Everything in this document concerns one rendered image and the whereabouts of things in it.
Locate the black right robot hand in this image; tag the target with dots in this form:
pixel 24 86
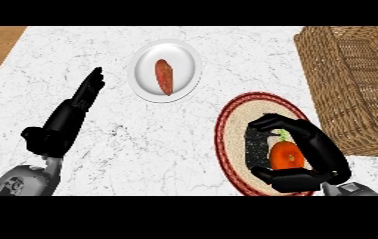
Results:
pixel 315 143

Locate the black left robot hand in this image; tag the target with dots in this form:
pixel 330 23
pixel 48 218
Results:
pixel 64 123

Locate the orange squash with green stem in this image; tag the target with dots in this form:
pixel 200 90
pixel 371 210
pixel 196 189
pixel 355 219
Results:
pixel 287 154

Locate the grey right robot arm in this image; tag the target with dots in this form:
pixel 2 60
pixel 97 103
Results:
pixel 351 189

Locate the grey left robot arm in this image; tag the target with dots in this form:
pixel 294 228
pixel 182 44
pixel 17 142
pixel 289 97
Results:
pixel 30 179

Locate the round red rimmed woven placemat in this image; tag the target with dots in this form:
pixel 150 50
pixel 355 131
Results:
pixel 234 129

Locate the brown wicker basket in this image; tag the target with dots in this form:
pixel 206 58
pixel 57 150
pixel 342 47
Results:
pixel 348 83

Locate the reddish brown sweet potato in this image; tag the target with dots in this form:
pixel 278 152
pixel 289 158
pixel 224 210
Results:
pixel 164 77

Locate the white oval plate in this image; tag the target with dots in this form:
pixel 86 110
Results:
pixel 164 70

